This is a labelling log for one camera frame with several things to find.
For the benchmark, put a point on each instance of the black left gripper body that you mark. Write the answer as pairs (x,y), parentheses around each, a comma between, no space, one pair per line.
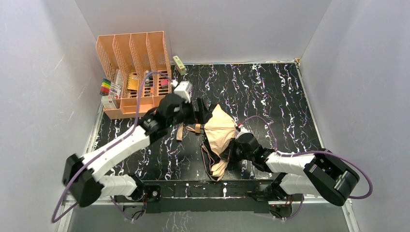
(198,108)

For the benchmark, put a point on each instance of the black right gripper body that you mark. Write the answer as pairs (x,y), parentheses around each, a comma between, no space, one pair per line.
(234,153)

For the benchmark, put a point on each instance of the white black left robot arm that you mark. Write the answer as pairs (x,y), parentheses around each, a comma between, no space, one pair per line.
(84,176)

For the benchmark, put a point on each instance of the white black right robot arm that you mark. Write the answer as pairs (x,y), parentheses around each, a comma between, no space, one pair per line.
(318,173)

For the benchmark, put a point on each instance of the pink eraser in organizer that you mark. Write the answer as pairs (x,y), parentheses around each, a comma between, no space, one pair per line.
(164,83)

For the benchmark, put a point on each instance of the green white small box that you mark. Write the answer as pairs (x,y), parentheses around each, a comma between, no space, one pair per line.
(179,65)

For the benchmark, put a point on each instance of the yellow notebook in organizer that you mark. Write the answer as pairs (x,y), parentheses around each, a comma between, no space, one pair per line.
(133,82)

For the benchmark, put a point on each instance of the small white cardboard box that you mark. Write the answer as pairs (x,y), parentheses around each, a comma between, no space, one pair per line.
(109,102)

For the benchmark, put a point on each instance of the peach plastic desk organizer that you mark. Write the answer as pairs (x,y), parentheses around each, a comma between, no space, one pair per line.
(138,62)

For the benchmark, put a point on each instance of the colourful marker pen set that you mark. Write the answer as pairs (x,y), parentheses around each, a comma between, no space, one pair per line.
(105,87)

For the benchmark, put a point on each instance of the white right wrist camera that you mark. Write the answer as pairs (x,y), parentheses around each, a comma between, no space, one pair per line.
(241,129)

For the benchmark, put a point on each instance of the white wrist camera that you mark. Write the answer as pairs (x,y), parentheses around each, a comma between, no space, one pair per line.
(183,89)
(241,129)

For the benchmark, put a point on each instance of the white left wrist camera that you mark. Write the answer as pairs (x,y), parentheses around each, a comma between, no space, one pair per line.
(183,89)

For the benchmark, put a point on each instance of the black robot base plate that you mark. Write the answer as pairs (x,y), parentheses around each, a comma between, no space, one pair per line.
(255,196)

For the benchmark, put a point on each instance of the aluminium table edge rail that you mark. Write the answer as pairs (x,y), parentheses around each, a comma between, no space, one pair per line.
(267,98)

